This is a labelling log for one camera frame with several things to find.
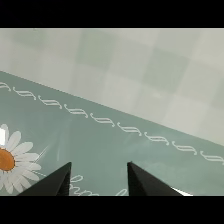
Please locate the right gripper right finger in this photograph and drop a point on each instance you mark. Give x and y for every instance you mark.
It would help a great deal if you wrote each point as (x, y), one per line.
(145, 184)

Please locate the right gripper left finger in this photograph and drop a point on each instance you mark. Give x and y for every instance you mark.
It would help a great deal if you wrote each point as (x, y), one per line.
(55, 184)

